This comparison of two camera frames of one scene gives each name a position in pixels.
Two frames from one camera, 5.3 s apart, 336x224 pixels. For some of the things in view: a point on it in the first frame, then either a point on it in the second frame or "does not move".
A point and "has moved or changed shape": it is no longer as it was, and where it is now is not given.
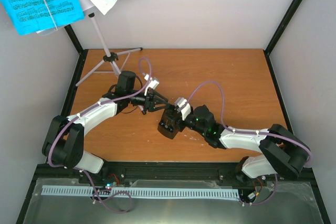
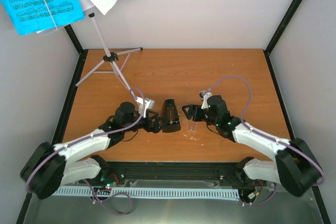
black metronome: x=170 y=123 has moved or changed shape
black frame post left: x=83 y=54 does not move
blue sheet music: x=40 y=1 does not move
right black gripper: x=181 y=127 to x=196 y=109
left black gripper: x=150 y=106 to x=155 y=129
